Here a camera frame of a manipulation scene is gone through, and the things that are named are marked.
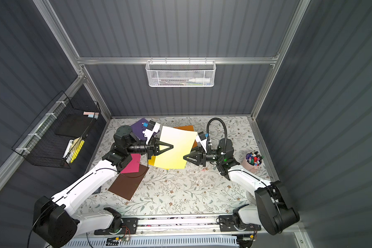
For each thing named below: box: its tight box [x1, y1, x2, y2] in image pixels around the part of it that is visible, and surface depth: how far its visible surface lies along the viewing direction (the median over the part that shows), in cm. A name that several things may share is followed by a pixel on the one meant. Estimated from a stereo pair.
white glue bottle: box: [188, 77, 211, 84], surface depth 93 cm
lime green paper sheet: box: [153, 126, 198, 169], surface depth 65 cm
